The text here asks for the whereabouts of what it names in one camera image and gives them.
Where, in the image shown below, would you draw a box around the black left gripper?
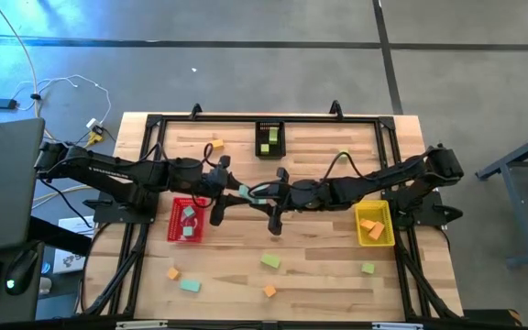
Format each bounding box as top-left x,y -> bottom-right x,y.
202,154 -> 253,227

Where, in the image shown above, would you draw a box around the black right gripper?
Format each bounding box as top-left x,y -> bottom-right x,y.
247,167 -> 301,237

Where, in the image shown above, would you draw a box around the long orange block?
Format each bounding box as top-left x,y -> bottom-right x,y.
367,221 -> 386,242

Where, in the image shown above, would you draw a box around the black plastic basket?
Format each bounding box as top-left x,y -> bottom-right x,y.
254,119 -> 287,160

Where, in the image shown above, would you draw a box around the red plastic basket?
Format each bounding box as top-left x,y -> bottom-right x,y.
166,196 -> 208,244

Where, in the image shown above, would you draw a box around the yellow plastic basket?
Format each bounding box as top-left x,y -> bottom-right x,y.
353,199 -> 396,248

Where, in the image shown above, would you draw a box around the silver aluminium bar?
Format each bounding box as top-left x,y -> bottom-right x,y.
115,320 -> 169,330
371,322 -> 424,330

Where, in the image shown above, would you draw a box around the white printed paper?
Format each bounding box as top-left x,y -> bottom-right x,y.
51,214 -> 96,275

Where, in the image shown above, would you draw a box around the black computer mouse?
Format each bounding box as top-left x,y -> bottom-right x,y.
5,249 -> 39,297

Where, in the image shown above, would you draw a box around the dark desk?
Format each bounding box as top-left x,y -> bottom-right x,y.
0,214 -> 94,322

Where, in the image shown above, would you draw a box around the blue-grey metal stand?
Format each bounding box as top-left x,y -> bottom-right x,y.
474,124 -> 528,270

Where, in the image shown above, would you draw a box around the black metal table frame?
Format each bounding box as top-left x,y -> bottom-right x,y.
78,99 -> 465,322

